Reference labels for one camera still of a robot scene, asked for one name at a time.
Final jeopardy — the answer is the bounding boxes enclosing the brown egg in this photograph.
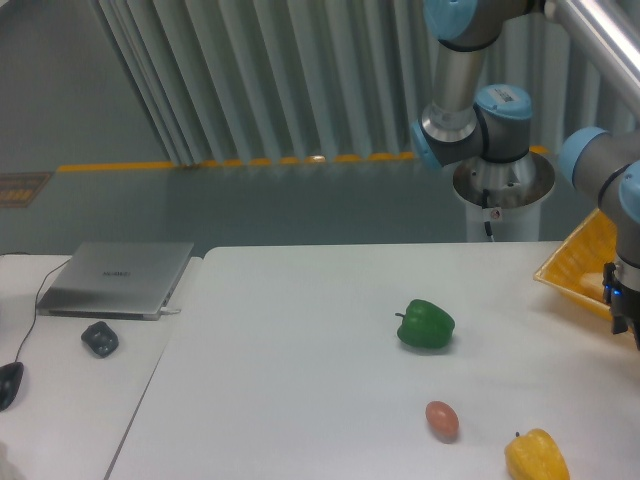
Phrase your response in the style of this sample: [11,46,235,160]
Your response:
[425,400,460,442]

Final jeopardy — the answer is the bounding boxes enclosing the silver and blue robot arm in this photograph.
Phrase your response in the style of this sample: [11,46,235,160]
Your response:
[411,1,639,334]

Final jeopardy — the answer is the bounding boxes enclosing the brown floor mat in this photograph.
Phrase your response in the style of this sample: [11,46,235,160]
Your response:
[0,172,53,208]

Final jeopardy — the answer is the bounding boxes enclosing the black mouse cable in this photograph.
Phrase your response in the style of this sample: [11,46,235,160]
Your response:
[0,251,75,365]

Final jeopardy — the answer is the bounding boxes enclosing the black pedestal cable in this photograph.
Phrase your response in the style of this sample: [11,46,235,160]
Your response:
[481,188,497,243]

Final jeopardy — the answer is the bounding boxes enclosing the yellow bell pepper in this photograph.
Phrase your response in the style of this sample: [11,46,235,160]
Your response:
[504,428,570,480]

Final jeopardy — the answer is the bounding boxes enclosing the silver laptop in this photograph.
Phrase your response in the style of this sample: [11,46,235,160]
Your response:
[37,242,193,320]

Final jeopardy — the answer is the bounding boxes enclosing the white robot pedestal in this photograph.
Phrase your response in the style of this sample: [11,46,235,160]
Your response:
[453,152,555,242]

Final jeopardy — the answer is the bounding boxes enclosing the grey pleated curtain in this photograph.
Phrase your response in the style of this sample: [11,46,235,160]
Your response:
[89,0,640,169]

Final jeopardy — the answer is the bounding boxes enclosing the bread slice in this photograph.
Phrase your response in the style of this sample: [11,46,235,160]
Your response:
[579,272,604,303]

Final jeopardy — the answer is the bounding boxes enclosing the black computer mouse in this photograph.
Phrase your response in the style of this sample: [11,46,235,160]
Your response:
[0,361,24,411]

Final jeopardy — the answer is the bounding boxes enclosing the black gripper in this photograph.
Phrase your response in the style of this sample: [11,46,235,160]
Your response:
[603,262,639,349]

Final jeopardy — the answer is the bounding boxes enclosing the yellow woven basket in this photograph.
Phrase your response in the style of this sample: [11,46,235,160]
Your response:
[534,209,617,322]

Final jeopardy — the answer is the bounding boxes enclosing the green bell pepper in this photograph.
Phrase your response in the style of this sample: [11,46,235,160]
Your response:
[395,299,456,349]

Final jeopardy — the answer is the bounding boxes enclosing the yellow floor tape line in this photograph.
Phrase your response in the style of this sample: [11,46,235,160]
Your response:
[57,144,549,173]

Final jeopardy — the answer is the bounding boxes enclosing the small black device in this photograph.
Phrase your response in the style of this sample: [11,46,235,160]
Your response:
[81,321,119,358]

